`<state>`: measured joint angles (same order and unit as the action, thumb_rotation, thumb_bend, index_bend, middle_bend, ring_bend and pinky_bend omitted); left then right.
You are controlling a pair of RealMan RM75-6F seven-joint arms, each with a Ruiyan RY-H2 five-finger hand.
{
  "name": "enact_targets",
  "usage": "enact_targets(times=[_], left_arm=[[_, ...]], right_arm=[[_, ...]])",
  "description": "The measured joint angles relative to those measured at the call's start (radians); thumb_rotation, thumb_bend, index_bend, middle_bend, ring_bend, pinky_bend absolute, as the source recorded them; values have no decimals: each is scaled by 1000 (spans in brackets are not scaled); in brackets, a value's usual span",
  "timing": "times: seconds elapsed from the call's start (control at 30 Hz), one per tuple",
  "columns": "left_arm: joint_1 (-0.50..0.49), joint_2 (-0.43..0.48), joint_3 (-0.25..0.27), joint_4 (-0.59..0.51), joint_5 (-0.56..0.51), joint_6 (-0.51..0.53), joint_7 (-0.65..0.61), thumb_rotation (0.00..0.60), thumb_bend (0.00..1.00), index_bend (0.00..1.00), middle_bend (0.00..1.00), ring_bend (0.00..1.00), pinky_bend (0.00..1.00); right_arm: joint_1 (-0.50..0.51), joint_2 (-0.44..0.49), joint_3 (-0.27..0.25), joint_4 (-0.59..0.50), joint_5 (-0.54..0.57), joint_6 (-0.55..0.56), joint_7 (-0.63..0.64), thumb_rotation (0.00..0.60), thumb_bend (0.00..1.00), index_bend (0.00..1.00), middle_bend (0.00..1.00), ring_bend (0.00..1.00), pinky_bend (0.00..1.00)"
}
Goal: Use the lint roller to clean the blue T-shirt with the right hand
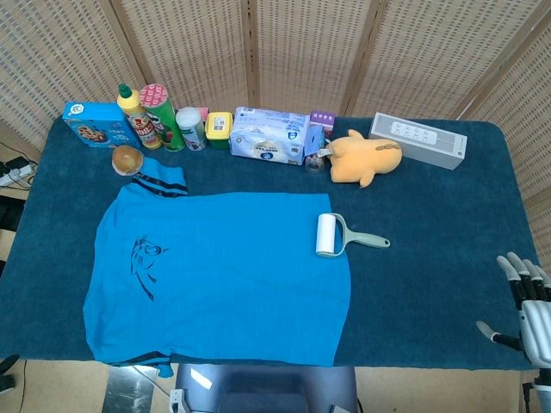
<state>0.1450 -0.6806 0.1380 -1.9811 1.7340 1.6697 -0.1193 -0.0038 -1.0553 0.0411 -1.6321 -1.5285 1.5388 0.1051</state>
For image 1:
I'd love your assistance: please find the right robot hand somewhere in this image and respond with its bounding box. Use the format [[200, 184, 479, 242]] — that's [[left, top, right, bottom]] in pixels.
[[476, 251, 551, 370]]

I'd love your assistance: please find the white lint roller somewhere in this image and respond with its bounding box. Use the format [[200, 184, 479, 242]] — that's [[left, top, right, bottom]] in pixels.
[[316, 212, 392, 259]]

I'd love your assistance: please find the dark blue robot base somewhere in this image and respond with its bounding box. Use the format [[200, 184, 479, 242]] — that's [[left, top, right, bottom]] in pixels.
[[174, 363, 361, 413]]

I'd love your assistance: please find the blue t-shirt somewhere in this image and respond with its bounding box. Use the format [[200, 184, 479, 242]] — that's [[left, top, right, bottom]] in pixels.
[[82, 157, 352, 379]]

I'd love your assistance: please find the dark blue table cloth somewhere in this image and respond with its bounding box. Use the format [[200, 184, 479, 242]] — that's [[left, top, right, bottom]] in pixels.
[[0, 114, 551, 371]]

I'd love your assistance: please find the grey power strip box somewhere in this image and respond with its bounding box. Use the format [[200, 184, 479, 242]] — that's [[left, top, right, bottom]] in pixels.
[[368, 112, 468, 171]]

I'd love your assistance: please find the orange plush toy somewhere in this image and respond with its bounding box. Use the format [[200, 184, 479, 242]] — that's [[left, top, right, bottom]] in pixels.
[[323, 128, 404, 189]]

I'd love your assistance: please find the small clear jar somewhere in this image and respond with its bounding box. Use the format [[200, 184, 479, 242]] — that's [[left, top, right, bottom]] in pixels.
[[304, 148, 331, 174]]

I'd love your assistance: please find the small purple box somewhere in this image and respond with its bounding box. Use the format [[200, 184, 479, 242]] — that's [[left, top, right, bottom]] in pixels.
[[309, 110, 337, 141]]

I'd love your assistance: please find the light blue mask box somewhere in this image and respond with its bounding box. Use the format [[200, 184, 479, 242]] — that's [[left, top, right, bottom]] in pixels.
[[228, 106, 312, 168]]

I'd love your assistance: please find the wicker folding screen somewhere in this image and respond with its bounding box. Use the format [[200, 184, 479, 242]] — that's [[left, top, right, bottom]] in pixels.
[[0, 0, 551, 263]]

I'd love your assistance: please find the green box yellow lid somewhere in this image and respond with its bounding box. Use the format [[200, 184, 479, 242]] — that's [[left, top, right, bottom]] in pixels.
[[204, 111, 236, 151]]

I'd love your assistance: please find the white cylindrical can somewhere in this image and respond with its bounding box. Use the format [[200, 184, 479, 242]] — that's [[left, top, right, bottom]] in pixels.
[[175, 107, 208, 152]]

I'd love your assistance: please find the green chips can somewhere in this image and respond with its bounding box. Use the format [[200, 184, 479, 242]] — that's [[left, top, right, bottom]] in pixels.
[[139, 82, 186, 154]]

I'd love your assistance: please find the round bread bun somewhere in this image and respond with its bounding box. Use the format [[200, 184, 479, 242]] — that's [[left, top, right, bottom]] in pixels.
[[111, 145, 145, 176]]

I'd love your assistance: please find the yellow bottle green cap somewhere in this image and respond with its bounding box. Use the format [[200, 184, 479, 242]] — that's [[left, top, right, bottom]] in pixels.
[[116, 83, 164, 151]]

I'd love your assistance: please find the blue cookie box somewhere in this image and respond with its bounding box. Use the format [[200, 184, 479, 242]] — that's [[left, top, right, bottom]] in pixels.
[[63, 101, 142, 151]]

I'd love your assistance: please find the white floor power strip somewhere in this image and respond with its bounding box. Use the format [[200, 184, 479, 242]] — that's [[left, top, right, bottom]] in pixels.
[[0, 164, 34, 187]]

